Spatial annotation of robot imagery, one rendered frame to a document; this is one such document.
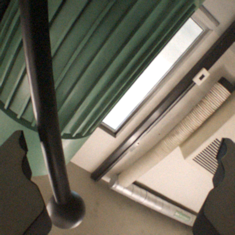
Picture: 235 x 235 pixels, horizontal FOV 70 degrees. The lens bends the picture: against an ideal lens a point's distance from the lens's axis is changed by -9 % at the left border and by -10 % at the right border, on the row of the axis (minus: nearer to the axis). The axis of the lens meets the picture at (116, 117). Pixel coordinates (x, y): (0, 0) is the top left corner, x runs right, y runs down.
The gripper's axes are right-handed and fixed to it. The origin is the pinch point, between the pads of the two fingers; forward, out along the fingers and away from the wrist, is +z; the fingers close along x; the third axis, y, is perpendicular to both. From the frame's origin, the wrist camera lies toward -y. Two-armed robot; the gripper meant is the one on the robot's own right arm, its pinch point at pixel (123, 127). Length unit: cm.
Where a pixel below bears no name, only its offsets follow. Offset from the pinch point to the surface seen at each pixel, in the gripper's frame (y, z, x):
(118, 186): 148, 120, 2
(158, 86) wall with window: 46, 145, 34
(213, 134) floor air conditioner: 70, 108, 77
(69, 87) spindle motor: -1.0, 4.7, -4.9
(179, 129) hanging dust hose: 76, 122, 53
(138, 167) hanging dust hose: 120, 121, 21
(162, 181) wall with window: 156, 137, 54
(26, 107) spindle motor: 1.0, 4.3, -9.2
